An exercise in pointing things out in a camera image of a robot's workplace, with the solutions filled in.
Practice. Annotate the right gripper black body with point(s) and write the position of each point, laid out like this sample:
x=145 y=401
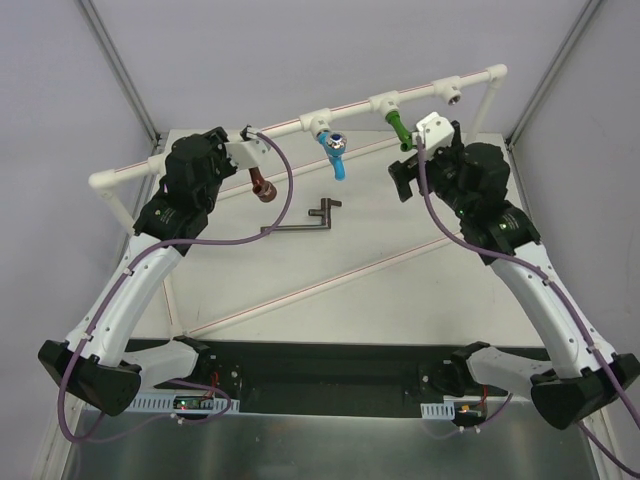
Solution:
x=417 y=163

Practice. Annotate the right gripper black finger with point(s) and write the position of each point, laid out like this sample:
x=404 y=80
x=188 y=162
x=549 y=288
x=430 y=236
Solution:
x=403 y=173
x=456 y=140

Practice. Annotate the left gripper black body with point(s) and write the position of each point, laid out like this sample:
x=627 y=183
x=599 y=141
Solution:
x=220 y=145

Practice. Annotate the green plastic water faucet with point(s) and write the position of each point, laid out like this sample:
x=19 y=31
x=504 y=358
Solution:
x=405 y=137

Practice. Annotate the white PVC pipe frame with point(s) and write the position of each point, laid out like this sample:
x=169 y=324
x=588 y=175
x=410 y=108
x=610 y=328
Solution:
x=447 y=89

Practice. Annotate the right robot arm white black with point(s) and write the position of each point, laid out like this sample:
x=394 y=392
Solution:
x=583 y=372

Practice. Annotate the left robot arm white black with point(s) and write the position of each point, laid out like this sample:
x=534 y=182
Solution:
x=91 y=363

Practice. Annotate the brown plastic water faucet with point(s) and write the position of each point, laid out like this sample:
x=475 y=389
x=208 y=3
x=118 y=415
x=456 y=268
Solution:
x=263 y=189

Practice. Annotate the blue plastic water faucet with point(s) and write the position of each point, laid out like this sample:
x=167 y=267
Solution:
x=334 y=144

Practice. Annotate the grey metal long-spout faucet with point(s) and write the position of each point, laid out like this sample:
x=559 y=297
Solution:
x=319 y=219

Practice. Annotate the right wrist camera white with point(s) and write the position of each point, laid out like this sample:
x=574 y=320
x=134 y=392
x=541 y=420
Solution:
x=435 y=132

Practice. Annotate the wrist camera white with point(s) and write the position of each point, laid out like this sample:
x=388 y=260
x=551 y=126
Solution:
x=435 y=132
x=247 y=150

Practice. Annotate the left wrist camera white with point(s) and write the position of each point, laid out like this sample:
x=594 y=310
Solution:
x=247 y=150

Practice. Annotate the aluminium enclosure frame post right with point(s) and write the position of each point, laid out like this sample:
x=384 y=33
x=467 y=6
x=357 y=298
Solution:
x=579 y=27

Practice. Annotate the aluminium enclosure frame post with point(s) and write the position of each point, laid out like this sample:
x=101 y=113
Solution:
x=579 y=27
x=118 y=68

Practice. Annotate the aluminium enclosure frame post left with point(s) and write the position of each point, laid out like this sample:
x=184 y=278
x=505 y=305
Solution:
x=118 y=68

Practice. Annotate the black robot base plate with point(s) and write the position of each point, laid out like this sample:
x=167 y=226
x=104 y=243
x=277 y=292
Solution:
x=348 y=380

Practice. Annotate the right white cable duct board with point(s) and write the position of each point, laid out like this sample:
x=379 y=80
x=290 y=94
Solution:
x=450 y=410

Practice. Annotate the white cable duct board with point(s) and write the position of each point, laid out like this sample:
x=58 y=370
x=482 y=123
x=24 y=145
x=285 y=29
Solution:
x=180 y=403
x=450 y=410

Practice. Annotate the left white cable duct board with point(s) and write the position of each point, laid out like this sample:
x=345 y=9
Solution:
x=180 y=403

